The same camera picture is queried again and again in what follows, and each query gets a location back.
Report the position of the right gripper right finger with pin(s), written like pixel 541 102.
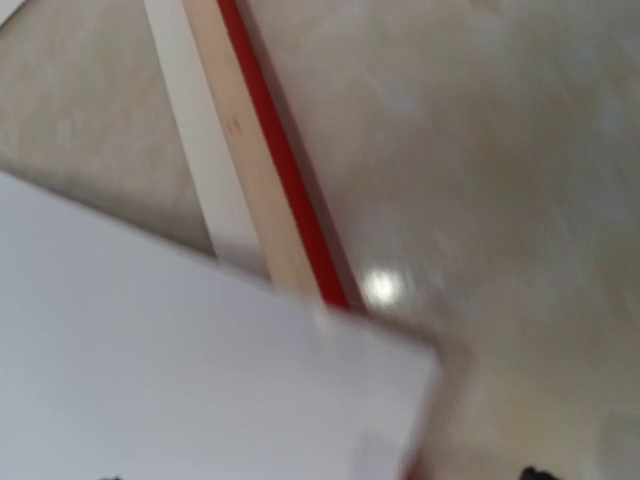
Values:
pixel 532 473

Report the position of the autumn forest photo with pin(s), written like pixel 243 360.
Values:
pixel 124 355

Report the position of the white mat board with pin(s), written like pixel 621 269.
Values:
pixel 216 182

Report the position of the red wooden picture frame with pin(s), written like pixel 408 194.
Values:
pixel 300 255

